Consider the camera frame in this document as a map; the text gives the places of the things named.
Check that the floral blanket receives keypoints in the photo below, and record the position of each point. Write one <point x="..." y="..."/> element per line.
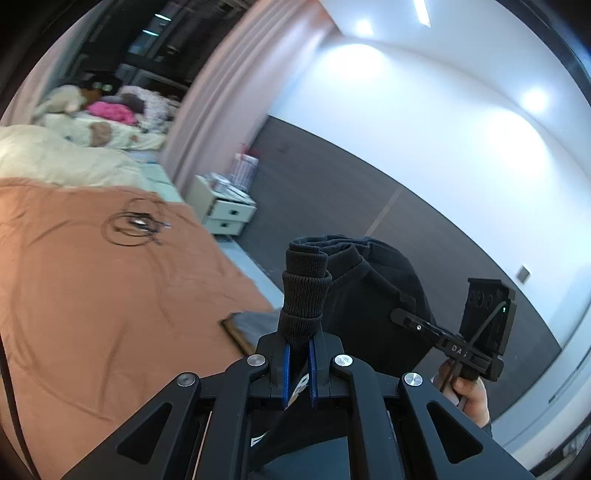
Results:
<point x="147" y="104"/>

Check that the cream duvet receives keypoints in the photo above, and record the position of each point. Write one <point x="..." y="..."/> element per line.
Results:
<point x="69" y="157"/>

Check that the ceiling strip light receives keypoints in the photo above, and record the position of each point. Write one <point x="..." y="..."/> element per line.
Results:
<point x="421" y="11"/>

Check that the orange blanket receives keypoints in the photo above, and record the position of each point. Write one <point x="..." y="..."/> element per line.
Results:
<point x="115" y="300"/>

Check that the wall socket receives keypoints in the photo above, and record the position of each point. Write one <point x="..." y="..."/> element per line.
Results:
<point x="523" y="273"/>

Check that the pink cloth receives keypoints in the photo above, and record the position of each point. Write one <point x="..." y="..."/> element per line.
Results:
<point x="113" y="113"/>

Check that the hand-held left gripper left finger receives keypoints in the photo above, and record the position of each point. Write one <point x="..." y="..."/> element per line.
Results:
<point x="286" y="374"/>

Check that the folded grey garment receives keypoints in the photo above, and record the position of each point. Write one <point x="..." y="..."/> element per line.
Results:
<point x="258" y="325"/>

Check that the cream plush toy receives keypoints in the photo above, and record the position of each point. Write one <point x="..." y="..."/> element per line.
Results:
<point x="60" y="99"/>

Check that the dark plush toy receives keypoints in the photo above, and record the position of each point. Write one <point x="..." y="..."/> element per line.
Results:
<point x="99" y="90"/>

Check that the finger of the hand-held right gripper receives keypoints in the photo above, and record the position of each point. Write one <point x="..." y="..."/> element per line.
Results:
<point x="418" y="325"/>

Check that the folded tan garment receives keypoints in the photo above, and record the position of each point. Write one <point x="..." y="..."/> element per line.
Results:
<point x="235" y="334"/>

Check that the small brown teddy bear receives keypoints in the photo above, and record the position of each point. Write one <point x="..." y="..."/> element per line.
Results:
<point x="101" y="134"/>

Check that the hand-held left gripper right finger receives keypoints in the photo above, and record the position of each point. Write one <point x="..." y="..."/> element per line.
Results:
<point x="314" y="374"/>

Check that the round ceiling light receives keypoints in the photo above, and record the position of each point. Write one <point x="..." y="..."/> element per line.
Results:
<point x="535" y="99"/>
<point x="364" y="27"/>

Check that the person's right hand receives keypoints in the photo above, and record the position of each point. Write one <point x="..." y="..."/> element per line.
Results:
<point x="473" y="399"/>

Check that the black bear print T-shirt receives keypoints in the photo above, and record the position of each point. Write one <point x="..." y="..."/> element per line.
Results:
<point x="369" y="295"/>

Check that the white nightstand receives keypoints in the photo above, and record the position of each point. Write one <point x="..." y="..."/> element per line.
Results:
<point x="226" y="210"/>

